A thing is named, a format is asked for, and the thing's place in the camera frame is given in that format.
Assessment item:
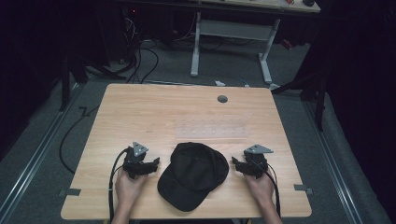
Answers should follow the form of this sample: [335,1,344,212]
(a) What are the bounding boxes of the person's left hand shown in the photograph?
[114,169,149,204]

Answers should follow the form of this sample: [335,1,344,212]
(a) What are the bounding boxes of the bundle of black cables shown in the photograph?
[121,8,161,84]

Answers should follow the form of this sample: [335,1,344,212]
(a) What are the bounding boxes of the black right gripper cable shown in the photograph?
[248,157,282,218]

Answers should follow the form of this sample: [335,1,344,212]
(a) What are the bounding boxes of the person's right hand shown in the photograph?
[243,171,276,204]

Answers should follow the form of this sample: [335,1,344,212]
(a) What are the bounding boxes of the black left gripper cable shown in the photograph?
[107,147,131,224]

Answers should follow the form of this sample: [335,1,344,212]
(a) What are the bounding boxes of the black baseball cap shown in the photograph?
[157,142,231,213]

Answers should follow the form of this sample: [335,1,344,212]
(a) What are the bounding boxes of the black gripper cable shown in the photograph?
[248,157,282,218]
[107,147,131,224]

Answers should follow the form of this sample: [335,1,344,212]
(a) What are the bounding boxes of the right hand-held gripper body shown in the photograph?
[243,144,275,180]

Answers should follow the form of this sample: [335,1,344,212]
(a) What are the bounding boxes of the metal floor rail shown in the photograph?
[0,83,86,220]
[302,100,364,224]

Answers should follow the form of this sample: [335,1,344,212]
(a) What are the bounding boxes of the white-framed desk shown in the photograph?
[190,0,321,86]

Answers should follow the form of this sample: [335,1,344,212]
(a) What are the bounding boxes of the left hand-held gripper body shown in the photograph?
[121,141,150,180]

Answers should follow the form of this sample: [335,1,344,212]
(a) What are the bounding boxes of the black metal stand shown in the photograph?
[270,70,329,133]
[58,55,127,112]

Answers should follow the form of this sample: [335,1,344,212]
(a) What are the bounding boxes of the grey tape piece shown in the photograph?
[293,183,315,196]
[58,188,82,198]

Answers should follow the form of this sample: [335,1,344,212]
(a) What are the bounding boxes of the black floor cable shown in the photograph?
[58,105,101,175]

